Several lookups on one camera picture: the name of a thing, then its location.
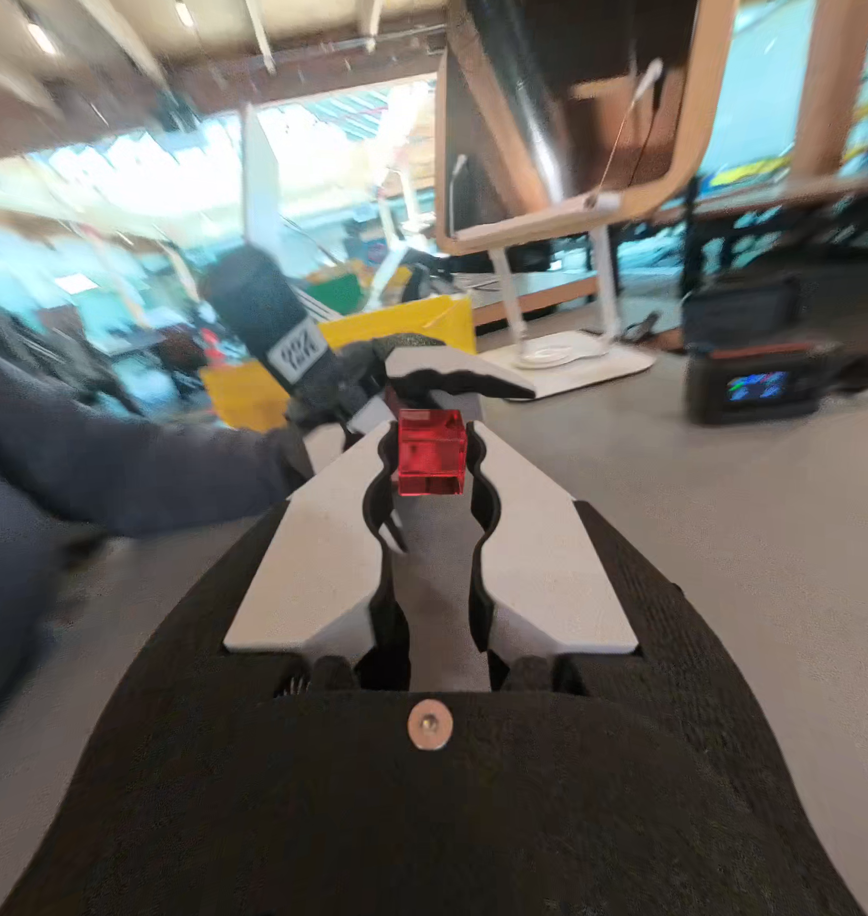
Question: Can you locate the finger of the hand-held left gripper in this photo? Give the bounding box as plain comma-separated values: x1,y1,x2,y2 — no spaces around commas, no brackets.
384,345,537,403
347,390,486,436

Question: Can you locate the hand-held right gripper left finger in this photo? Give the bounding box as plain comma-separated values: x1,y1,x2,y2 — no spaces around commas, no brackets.
223,421,411,691

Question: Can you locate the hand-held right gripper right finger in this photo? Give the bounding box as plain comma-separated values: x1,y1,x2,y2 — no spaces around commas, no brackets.
466,421,640,691

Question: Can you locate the yellow plastic bin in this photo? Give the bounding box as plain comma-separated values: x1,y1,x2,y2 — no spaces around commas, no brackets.
201,293,478,434

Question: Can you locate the red transparent cube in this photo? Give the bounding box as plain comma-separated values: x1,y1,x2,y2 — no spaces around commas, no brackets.
398,409,468,497

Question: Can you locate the person's left forearm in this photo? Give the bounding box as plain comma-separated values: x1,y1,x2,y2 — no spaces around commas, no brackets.
0,343,313,538

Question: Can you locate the green plastic bin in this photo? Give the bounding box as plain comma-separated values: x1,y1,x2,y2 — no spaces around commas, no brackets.
301,272,367,316

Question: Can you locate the white mirror stand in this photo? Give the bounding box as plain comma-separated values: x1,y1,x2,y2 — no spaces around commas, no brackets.
454,189,657,400

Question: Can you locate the black battery charger case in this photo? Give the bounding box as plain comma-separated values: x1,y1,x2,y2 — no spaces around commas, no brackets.
683,275,844,428

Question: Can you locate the plain wooden post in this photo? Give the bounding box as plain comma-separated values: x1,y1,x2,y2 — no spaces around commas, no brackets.
792,0,868,180

